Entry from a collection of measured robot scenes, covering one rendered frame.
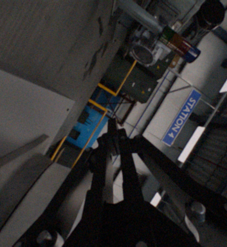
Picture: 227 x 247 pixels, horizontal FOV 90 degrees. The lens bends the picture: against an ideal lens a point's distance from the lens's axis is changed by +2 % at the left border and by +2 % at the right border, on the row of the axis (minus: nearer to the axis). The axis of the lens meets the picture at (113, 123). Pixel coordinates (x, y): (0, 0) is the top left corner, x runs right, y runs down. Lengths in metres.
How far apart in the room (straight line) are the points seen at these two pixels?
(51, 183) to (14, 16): 0.26
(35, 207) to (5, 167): 0.07
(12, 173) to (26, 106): 0.10
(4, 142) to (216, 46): 8.23
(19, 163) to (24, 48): 0.21
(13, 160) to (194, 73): 7.11
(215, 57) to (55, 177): 8.00
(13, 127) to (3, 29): 0.15
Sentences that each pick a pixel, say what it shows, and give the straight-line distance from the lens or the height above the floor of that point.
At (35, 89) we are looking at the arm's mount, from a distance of 0.19.
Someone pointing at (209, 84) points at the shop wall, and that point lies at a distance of 7.56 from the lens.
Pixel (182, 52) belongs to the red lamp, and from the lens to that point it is 0.66.
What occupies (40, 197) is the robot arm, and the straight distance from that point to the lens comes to 0.22.
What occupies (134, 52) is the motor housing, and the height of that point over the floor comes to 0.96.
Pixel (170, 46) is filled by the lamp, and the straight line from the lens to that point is 0.65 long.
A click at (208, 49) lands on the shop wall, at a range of 7.90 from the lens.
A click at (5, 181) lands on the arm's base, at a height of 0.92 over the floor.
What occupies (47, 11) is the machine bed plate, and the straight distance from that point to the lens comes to 0.33.
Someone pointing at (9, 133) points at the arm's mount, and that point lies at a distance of 0.20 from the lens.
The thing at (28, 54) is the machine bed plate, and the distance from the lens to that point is 0.32.
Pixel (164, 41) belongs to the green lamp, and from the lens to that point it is 0.65.
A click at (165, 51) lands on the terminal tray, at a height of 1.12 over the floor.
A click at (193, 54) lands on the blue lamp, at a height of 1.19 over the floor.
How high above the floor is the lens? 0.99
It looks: 7 degrees up
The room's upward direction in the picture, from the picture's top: 121 degrees clockwise
